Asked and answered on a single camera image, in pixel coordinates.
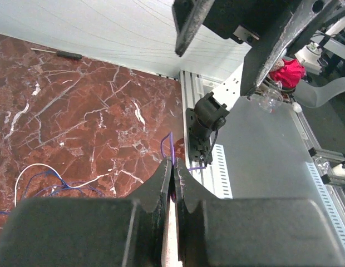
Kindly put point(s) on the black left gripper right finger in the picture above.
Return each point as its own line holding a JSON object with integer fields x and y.
{"x": 250, "y": 232}

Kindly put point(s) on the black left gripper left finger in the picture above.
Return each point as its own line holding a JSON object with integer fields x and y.
{"x": 68, "y": 231}

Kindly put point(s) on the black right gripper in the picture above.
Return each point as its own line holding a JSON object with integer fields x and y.
{"x": 274, "y": 26}

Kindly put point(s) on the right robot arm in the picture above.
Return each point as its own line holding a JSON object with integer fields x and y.
{"x": 270, "y": 28}

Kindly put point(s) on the red cloth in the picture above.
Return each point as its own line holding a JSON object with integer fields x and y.
{"x": 287, "y": 73}

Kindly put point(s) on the grey chair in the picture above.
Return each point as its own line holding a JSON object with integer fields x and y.
{"x": 314, "y": 97}

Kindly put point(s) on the small black screwdriver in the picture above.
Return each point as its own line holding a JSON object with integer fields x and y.
{"x": 64, "y": 54}

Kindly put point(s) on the grey slotted cable duct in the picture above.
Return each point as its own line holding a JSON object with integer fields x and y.
{"x": 219, "y": 171}

